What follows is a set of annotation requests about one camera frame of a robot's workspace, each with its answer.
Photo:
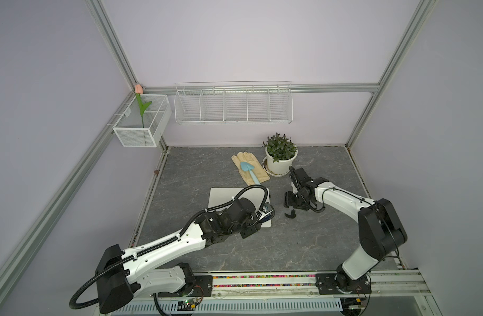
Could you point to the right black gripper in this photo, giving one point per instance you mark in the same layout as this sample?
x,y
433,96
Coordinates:
x,y
287,201

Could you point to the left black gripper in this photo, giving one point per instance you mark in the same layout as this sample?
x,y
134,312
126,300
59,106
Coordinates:
x,y
250,230

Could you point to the silver laptop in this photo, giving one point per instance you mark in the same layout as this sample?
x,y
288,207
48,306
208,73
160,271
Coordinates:
x,y
222,195

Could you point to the black mouse battery cover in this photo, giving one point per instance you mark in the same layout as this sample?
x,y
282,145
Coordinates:
x,y
291,215

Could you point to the black wireless mouse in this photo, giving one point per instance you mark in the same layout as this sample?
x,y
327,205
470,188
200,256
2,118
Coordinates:
x,y
269,212

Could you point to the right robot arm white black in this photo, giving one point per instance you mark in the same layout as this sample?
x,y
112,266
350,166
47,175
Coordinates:
x,y
380,228

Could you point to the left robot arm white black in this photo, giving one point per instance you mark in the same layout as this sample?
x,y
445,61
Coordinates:
x,y
122,275

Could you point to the white plant pot saucer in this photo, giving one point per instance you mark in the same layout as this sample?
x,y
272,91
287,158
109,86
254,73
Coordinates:
x,y
268,171

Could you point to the white pot with green plant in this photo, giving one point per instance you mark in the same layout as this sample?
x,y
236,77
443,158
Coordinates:
x,y
281,152

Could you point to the light blue garden trowel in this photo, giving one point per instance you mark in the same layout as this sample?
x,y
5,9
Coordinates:
x,y
245,166

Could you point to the artificial pink tulip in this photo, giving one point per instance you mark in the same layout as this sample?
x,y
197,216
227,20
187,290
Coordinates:
x,y
143,106

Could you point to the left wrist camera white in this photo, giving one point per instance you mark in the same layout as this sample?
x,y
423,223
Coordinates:
x,y
261,215

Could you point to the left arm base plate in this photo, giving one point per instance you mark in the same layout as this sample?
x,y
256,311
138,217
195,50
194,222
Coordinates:
x,y
202,287

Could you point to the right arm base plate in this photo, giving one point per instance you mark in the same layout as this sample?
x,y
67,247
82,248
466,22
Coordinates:
x,y
332,283

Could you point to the white wire wall shelf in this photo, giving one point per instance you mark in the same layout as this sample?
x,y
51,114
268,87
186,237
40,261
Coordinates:
x,y
238,102

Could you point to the white mesh wall basket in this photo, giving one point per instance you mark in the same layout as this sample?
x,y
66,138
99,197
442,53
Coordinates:
x,y
128,127

